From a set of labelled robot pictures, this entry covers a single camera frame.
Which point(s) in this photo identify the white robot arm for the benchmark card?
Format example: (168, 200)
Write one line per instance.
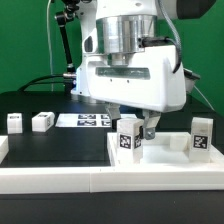
(124, 61)

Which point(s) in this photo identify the white U-shaped workspace fence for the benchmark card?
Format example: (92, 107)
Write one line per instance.
(153, 177)

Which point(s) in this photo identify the white square table top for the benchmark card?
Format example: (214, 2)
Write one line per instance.
(166, 148)

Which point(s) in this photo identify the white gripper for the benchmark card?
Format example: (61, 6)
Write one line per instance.
(147, 82)

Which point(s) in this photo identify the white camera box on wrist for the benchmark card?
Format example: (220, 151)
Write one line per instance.
(190, 79)

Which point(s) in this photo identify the white fiducial marker sheet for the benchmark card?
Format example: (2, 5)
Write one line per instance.
(83, 120)

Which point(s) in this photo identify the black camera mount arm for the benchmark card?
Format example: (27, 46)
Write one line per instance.
(62, 18)

